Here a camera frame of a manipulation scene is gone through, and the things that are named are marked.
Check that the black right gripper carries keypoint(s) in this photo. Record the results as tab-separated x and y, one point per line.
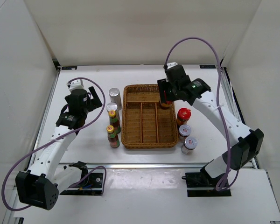
163	86

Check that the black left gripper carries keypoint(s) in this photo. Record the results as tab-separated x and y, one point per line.
94	103

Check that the red-lid sauce jar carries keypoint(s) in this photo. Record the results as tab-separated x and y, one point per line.
183	116
165	105

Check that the white-lid spice jar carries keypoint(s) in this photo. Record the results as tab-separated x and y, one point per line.
189	144
184	131

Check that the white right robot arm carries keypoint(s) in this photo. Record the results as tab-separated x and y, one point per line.
243	143

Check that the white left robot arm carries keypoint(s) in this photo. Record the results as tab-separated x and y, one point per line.
40	185

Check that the near silver-lid salt shaker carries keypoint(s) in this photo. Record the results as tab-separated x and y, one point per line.
112	106

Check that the silver-lid salt shaker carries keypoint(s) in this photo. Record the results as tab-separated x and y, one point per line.
115	97
112	106

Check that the far silver-lid salt shaker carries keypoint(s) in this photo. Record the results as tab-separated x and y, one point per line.
115	97

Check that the far green-label sauce bottle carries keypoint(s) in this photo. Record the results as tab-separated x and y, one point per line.
114	121

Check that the green-label sauce bottle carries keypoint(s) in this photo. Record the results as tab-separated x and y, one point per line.
112	137
114	121

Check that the brown wicker basket tray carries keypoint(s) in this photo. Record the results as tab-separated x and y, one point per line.
145	125

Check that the near green-label sauce bottle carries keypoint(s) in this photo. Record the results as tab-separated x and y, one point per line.
112	137

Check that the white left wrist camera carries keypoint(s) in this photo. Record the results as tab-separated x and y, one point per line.
76	84

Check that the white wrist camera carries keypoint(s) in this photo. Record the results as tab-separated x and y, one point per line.
76	84
170	65

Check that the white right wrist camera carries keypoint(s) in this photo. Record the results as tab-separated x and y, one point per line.
170	65

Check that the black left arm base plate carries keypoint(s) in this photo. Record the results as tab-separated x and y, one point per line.
94	185

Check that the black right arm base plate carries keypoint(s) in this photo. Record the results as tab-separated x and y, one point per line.
197	187

